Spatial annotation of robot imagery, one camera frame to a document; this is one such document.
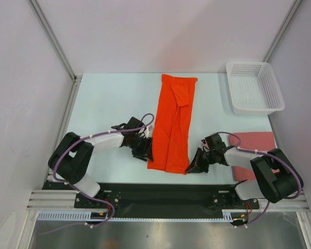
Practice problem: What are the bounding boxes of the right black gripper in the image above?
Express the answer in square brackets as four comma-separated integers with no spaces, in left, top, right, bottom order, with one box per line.
[186,147,216,173]

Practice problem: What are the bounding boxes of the aluminium frame bar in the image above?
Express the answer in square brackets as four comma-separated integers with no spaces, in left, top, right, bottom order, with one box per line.
[26,190,309,212]

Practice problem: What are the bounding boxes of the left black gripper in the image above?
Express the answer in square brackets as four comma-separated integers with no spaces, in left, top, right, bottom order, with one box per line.
[129,135,153,162]

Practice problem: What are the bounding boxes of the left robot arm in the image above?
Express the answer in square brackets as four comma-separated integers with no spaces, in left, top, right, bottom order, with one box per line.
[48,130,153,208]

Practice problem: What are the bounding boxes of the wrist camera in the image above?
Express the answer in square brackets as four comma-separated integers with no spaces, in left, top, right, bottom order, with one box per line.
[201,133,234,151]
[111,117,152,136]

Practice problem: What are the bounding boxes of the white plastic basket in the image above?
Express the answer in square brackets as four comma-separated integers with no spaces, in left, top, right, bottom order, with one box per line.
[226,61,285,115]

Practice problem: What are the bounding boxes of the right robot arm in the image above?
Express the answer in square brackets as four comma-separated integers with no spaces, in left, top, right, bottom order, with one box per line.
[185,146,304,208]

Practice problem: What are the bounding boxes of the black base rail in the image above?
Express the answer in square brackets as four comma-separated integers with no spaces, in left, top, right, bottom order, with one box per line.
[41,181,292,218]

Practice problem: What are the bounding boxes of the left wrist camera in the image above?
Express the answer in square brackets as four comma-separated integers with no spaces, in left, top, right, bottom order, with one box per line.
[111,117,152,136]

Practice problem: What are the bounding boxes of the white cable duct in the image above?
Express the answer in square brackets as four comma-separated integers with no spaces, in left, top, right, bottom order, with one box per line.
[37,211,244,223]

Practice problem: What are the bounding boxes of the folded pink t shirt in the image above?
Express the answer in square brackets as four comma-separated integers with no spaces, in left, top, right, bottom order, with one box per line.
[228,131,277,182]

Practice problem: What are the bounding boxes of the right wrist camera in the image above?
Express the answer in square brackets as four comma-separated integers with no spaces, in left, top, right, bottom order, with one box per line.
[201,133,234,151]

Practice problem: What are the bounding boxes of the orange t shirt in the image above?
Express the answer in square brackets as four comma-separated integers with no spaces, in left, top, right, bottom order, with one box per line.
[147,74,198,174]

